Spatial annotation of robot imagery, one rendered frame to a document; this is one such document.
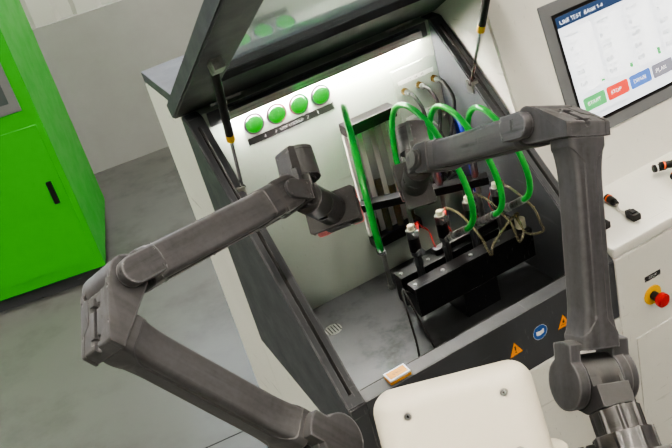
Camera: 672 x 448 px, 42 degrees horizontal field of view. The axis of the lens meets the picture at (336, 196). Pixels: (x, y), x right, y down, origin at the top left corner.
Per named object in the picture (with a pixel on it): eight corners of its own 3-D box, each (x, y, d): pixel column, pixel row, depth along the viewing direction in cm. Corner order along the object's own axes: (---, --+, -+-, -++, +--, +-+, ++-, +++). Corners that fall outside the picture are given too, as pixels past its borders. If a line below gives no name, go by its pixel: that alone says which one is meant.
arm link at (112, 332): (49, 356, 110) (87, 328, 104) (85, 273, 120) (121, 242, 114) (315, 493, 129) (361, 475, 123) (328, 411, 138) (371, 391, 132)
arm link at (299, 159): (258, 219, 147) (290, 196, 142) (241, 159, 151) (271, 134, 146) (309, 221, 156) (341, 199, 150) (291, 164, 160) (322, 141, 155)
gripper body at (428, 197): (420, 159, 186) (423, 147, 179) (436, 203, 183) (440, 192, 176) (391, 168, 186) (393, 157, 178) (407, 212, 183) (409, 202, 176)
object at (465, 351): (382, 458, 183) (365, 402, 176) (372, 447, 187) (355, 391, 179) (607, 324, 202) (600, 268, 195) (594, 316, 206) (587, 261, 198)
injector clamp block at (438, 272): (427, 340, 207) (414, 289, 200) (405, 322, 215) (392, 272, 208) (540, 278, 217) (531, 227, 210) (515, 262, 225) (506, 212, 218)
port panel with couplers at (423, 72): (421, 183, 228) (397, 75, 213) (414, 179, 231) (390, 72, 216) (462, 163, 232) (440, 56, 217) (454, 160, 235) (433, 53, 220)
